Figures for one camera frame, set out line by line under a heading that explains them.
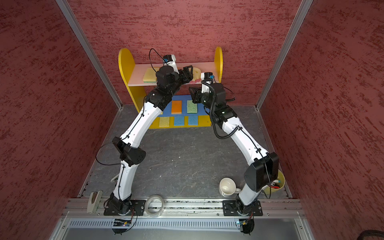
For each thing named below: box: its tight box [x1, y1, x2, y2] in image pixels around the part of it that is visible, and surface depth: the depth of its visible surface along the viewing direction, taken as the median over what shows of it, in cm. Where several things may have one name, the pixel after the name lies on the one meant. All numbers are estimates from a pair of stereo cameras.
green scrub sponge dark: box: [142, 67, 160, 83], surface depth 78 cm
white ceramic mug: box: [219, 177, 242, 198], surface depth 76 cm
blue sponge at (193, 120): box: [188, 115, 199, 126], surface depth 110 cm
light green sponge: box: [186, 100, 198, 114], surface depth 100 cm
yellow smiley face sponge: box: [192, 67, 202, 81], surface depth 77 cm
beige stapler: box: [87, 190, 103, 214], surface depth 76 cm
